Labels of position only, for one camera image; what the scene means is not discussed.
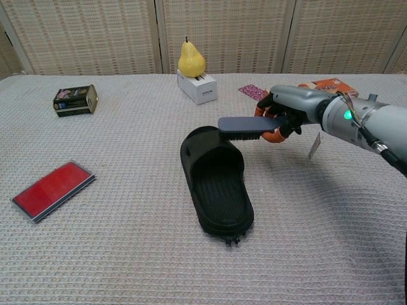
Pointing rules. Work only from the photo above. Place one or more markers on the woven folding screen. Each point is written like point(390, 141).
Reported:
point(95, 35)

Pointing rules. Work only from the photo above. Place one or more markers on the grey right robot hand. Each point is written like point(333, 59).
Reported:
point(295, 101)

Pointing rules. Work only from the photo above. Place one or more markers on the small white cardboard box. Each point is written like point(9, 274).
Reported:
point(198, 87)

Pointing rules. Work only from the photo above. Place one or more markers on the pink patterned card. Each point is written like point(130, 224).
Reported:
point(251, 92)

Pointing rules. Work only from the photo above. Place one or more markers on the dark rectangular tin can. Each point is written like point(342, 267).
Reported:
point(74, 100)

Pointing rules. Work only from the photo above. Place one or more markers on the grey cleaning brush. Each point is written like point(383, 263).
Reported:
point(246, 125)

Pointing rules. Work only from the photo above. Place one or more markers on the black rubber slipper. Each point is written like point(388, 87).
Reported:
point(216, 184)

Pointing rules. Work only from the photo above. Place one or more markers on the yellow pear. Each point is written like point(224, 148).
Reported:
point(191, 60)

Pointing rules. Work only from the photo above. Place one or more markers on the red flat case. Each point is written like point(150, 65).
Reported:
point(52, 189)

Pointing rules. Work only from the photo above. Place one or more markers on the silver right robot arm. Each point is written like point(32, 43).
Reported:
point(365, 122)

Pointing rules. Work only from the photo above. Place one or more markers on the beige waffle tablecloth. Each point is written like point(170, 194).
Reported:
point(127, 254)

